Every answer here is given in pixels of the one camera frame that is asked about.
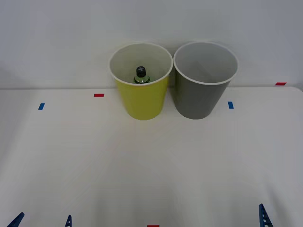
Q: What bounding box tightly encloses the grey plastic waste bin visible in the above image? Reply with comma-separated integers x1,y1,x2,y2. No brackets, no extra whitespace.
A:
173,41,239,120

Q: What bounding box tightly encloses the yellow-green plastic waste bin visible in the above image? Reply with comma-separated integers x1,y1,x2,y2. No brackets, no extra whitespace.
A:
109,42,173,121

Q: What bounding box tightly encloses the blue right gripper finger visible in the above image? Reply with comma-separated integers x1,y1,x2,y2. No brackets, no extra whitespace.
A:
258,203,274,227

